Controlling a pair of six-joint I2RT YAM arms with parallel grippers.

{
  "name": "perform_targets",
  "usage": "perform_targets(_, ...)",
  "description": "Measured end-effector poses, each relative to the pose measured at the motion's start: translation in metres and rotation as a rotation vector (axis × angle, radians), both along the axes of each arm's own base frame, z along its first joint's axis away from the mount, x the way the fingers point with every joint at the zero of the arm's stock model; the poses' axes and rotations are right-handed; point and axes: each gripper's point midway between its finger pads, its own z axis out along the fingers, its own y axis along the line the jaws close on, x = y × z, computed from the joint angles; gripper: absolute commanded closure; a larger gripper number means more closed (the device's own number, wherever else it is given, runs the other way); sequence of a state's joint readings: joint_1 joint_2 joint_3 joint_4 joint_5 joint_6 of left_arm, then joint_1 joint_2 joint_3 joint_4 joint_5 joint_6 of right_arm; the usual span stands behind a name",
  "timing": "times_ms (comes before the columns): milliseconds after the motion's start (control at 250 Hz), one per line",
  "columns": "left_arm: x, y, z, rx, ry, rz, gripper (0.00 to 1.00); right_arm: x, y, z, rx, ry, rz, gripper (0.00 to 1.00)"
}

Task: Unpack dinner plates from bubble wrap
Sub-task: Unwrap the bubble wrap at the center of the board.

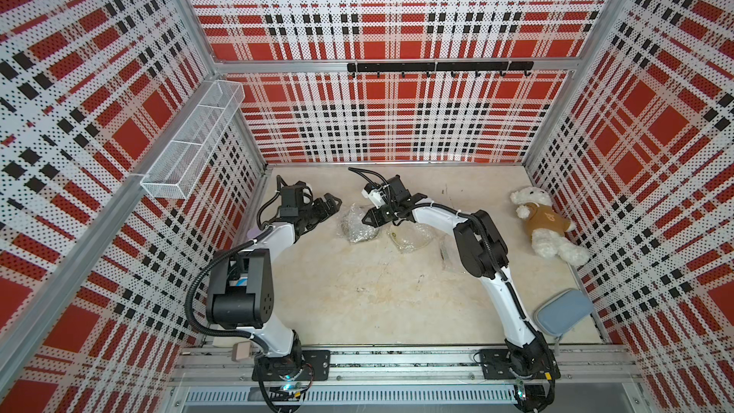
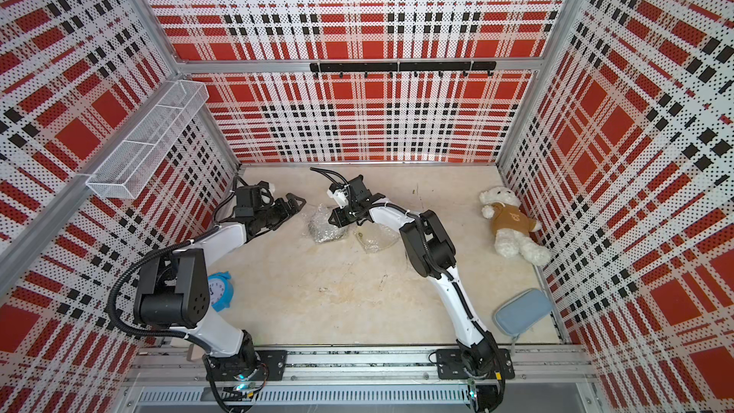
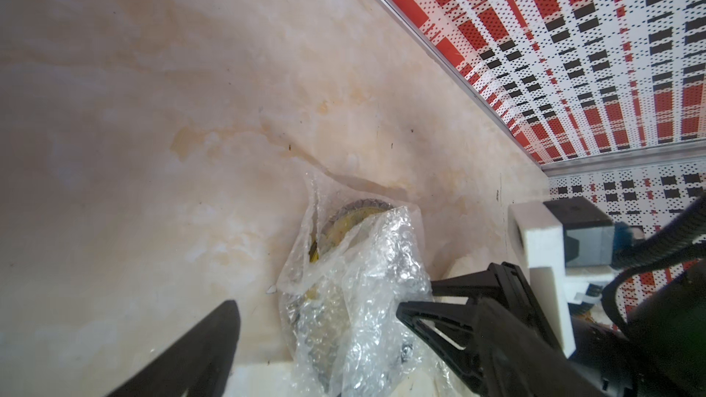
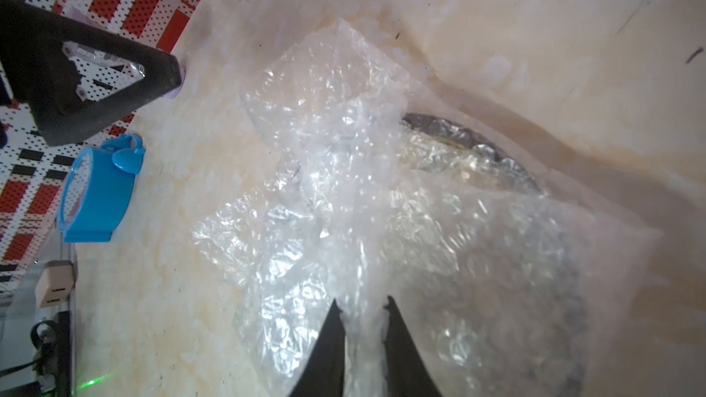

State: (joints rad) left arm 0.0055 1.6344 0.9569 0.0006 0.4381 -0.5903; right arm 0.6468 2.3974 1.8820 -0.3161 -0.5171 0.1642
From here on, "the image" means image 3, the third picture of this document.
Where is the clear bubble wrap sheet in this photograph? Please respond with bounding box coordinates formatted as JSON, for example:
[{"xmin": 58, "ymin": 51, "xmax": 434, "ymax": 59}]
[{"xmin": 276, "ymin": 169, "xmax": 460, "ymax": 396}]

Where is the yellow patterned dinner plate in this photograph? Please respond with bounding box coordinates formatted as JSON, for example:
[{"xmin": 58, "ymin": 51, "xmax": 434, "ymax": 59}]
[{"xmin": 309, "ymin": 198, "xmax": 395, "ymax": 263}]

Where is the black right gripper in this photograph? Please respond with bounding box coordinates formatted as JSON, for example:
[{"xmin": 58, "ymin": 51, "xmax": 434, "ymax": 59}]
[{"xmin": 431, "ymin": 262, "xmax": 705, "ymax": 396}]

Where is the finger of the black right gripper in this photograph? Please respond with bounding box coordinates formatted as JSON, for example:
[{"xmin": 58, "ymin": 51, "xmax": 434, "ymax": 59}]
[{"xmin": 396, "ymin": 301, "xmax": 485, "ymax": 394}]

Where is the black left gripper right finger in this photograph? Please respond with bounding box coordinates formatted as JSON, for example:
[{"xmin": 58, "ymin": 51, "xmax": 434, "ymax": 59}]
[{"xmin": 476, "ymin": 299, "xmax": 602, "ymax": 396}]

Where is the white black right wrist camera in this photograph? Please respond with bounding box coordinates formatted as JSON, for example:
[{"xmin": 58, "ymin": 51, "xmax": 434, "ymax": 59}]
[{"xmin": 509, "ymin": 197, "xmax": 645, "ymax": 357}]

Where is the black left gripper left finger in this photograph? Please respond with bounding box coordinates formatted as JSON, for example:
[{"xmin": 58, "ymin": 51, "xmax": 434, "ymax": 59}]
[{"xmin": 110, "ymin": 300, "xmax": 241, "ymax": 396}]

